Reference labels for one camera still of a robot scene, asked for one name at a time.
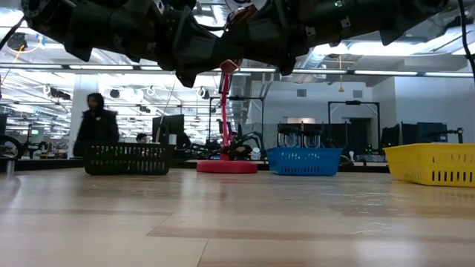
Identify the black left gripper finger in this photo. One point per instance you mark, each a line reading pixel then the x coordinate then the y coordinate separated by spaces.
pixel 200 68

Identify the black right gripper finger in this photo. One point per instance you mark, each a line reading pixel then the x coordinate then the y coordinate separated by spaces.
pixel 248 46

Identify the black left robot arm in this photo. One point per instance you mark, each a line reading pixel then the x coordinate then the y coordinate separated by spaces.
pixel 92 26

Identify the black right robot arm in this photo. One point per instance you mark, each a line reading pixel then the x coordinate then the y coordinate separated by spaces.
pixel 371 18

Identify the black background robot arm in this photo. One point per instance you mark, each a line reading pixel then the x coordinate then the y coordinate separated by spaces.
pixel 460 133

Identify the black green background robot arm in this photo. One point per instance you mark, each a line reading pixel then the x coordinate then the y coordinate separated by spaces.
pixel 256 139

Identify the black computer monitor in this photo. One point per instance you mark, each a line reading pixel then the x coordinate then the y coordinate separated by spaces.
pixel 167 126

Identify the white cup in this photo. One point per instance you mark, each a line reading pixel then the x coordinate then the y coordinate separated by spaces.
pixel 172 139

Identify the yellow ceiling pendant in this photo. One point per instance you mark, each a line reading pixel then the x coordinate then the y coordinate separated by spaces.
pixel 340 89

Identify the person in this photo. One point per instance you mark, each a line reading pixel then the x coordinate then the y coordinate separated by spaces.
pixel 141 138
pixel 96 126

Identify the red desk lamp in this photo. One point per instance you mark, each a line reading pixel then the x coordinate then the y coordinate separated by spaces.
pixel 226 167

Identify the white bottle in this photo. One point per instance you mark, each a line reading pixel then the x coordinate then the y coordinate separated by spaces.
pixel 256 154

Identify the black plastic basket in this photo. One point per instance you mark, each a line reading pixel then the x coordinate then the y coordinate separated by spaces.
pixel 128 170

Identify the blue plastic basket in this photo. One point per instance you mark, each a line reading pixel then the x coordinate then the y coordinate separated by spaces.
pixel 304 163

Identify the yellow plastic basket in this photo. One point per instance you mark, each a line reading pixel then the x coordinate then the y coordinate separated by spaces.
pixel 426 163

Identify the silver metal cylinder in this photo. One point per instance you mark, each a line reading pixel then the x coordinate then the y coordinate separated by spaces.
pixel 10 167

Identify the black metal table frame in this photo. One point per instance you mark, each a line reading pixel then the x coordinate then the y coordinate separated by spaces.
pixel 48 164

